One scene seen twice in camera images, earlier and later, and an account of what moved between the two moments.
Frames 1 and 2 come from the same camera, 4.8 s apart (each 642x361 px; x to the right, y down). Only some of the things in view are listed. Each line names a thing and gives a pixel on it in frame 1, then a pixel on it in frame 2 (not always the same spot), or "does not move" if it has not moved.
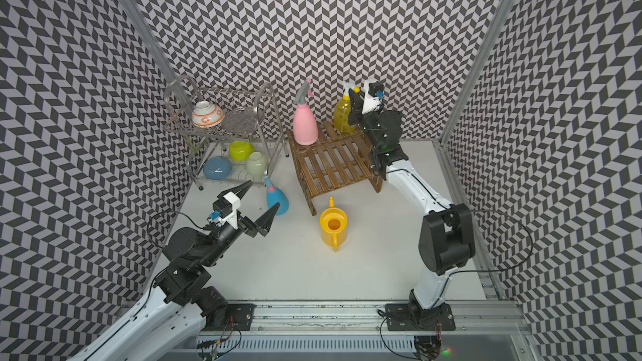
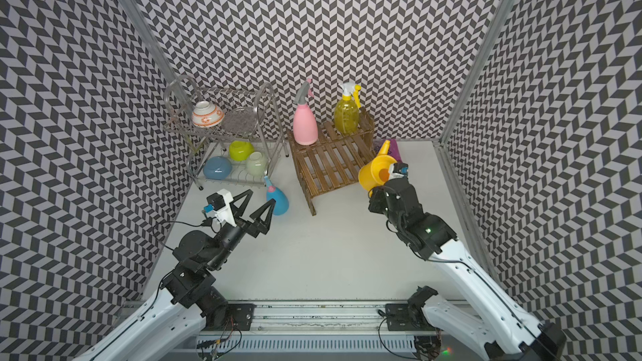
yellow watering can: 333,226 -> 377,173
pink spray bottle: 305,127 does not move
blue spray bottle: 275,195 does not move
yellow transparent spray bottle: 341,109 does not move
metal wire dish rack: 227,134 does not move
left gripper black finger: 237,190 -> 238,211
